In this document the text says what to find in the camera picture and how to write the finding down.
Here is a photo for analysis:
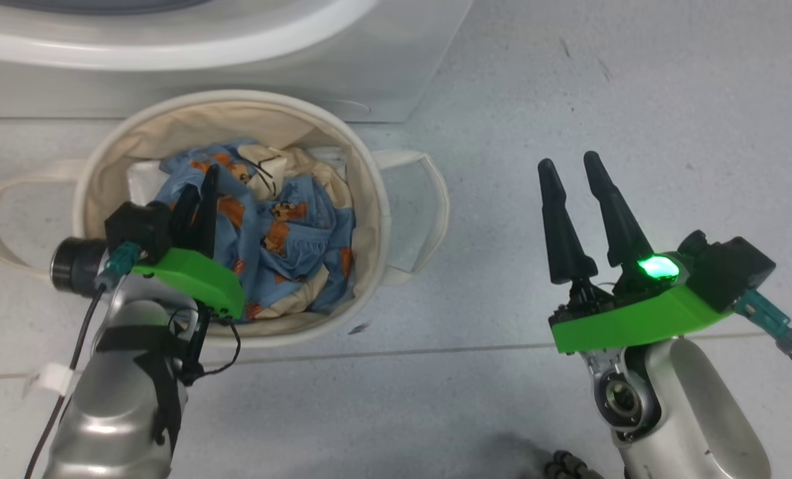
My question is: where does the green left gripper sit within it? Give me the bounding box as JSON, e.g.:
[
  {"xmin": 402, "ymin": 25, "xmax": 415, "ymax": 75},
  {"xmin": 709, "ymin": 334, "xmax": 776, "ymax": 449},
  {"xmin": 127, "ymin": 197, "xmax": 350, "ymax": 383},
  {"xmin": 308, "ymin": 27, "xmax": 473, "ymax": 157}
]
[{"xmin": 132, "ymin": 164, "xmax": 245, "ymax": 320}]

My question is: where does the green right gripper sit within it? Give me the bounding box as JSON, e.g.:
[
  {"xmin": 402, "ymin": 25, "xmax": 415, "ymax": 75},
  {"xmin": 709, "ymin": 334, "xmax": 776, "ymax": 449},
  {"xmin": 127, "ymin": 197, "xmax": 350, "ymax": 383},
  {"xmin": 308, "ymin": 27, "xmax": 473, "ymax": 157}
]
[{"xmin": 537, "ymin": 151, "xmax": 732, "ymax": 353}]

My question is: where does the blue patterned garment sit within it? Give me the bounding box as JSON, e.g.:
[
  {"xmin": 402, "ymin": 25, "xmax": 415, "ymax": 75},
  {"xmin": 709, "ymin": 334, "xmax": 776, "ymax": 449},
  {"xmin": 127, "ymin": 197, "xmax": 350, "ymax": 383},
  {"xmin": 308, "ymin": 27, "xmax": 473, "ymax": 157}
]
[{"xmin": 151, "ymin": 138, "xmax": 356, "ymax": 322}]

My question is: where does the white front-load washing machine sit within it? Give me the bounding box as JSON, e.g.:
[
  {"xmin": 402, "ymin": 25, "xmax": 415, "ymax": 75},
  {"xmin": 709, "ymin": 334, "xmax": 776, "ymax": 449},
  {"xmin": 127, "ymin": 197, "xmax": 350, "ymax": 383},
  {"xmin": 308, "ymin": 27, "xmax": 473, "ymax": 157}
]
[{"xmin": 0, "ymin": 0, "xmax": 474, "ymax": 124}]

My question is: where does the cream canvas laundry basket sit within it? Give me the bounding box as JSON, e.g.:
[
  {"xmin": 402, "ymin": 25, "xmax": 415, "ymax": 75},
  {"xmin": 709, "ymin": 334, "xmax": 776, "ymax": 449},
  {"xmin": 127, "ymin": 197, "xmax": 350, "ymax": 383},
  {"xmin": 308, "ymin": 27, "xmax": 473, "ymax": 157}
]
[{"xmin": 0, "ymin": 90, "xmax": 451, "ymax": 349}]

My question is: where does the white folded sheet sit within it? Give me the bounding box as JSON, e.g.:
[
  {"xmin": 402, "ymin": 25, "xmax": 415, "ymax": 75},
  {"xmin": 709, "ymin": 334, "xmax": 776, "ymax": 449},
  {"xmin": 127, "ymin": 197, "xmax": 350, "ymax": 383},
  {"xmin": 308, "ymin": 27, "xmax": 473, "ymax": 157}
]
[{"xmin": 126, "ymin": 146, "xmax": 350, "ymax": 204}]

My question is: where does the left camera cable teal plug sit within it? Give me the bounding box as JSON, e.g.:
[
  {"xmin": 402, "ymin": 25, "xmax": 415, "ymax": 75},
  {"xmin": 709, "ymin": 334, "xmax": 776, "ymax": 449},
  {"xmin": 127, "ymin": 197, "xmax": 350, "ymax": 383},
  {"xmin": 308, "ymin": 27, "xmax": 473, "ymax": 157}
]
[{"xmin": 23, "ymin": 241, "xmax": 144, "ymax": 479}]

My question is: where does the camera cable teal plug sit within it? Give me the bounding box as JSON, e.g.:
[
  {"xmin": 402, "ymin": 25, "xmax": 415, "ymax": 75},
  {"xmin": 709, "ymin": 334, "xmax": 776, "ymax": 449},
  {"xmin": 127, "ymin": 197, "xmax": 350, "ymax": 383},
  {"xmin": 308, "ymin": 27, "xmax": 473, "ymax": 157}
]
[
  {"xmin": 731, "ymin": 289, "xmax": 792, "ymax": 479},
  {"xmin": 23, "ymin": 241, "xmax": 144, "ymax": 479}
]

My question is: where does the thin black left gripper cable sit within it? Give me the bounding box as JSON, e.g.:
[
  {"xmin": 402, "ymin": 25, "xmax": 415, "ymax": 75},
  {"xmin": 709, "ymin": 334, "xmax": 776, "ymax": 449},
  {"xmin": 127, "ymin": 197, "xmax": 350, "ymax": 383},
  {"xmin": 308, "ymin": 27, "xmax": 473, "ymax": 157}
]
[{"xmin": 166, "ymin": 303, "xmax": 242, "ymax": 387}]

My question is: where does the black strap on left arm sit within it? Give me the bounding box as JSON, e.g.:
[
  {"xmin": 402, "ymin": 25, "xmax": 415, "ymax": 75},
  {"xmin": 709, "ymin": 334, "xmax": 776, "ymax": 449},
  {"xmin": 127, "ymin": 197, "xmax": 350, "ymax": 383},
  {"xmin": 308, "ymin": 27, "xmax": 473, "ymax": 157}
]
[{"xmin": 95, "ymin": 323, "xmax": 185, "ymax": 460}]

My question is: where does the right camera cable teal plug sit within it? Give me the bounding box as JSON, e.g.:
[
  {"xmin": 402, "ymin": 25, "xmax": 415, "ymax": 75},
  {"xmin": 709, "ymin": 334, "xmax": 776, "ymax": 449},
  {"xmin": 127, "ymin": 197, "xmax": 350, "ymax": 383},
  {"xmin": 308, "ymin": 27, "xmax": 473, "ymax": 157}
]
[{"xmin": 731, "ymin": 289, "xmax": 792, "ymax": 479}]

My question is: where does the white tape cable tag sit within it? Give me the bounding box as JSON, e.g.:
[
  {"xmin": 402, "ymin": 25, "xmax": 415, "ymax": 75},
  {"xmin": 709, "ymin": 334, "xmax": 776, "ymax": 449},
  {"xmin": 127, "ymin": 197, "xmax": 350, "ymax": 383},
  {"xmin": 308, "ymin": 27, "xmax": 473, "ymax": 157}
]
[{"xmin": 23, "ymin": 363, "xmax": 80, "ymax": 400}]

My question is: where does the black ribbed hose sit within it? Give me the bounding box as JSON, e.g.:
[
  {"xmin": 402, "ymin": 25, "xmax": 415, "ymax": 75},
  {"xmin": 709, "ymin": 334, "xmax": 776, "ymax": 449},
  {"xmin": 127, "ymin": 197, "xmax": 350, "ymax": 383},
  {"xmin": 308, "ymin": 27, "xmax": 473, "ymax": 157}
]
[{"xmin": 545, "ymin": 450, "xmax": 602, "ymax": 479}]

